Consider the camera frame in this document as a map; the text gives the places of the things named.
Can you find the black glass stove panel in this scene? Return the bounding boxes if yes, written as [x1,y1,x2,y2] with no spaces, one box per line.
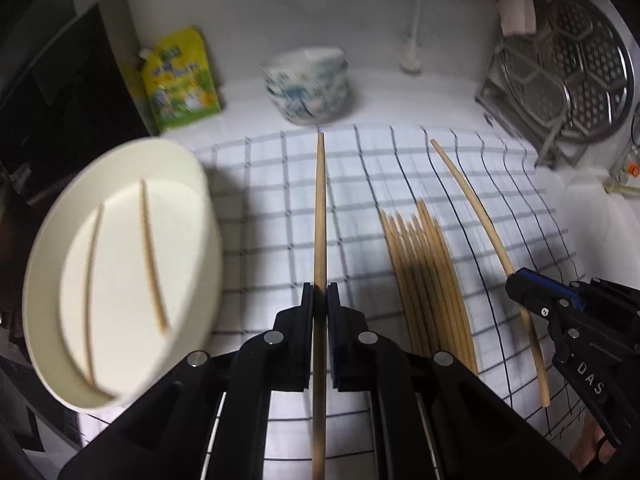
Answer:
[0,5,151,201]

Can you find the thin pale wooden chopstick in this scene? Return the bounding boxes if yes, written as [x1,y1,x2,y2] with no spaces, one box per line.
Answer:
[140,179,169,335]

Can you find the yellow green seasoning pouch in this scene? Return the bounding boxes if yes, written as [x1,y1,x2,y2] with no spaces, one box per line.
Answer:
[139,26,223,133]

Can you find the pile of wooden chopsticks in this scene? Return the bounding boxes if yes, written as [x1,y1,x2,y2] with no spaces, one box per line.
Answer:
[378,199,480,376]

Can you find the person's right hand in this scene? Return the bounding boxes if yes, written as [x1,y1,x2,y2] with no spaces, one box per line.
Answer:
[570,410,618,471]

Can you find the perforated steel steamer plate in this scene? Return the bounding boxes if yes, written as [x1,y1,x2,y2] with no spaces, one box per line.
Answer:
[520,0,636,141]

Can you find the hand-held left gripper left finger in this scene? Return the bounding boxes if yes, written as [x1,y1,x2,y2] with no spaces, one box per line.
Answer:
[59,282,315,480]

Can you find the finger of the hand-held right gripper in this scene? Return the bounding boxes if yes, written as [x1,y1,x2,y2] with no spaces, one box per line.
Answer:
[505,272,568,321]
[517,269,587,308]

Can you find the white long-handled brush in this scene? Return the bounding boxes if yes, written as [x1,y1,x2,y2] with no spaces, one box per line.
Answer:
[399,0,426,72]

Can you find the blue patterned white bowl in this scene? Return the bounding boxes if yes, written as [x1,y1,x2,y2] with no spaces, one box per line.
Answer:
[260,46,348,81]
[262,72,351,103]
[267,92,353,126]

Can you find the long straight wooden chopstick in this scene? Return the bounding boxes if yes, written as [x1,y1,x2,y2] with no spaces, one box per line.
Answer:
[312,131,328,480]

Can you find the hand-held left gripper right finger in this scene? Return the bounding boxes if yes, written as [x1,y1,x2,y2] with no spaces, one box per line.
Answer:
[326,282,596,480]

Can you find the large white round bowl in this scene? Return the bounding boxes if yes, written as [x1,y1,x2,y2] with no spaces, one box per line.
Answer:
[22,136,224,415]

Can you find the white black checked cloth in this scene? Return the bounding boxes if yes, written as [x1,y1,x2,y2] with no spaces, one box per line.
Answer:
[82,125,586,461]

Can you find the curved wooden chopstick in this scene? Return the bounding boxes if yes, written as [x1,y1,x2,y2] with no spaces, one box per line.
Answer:
[430,139,552,408]

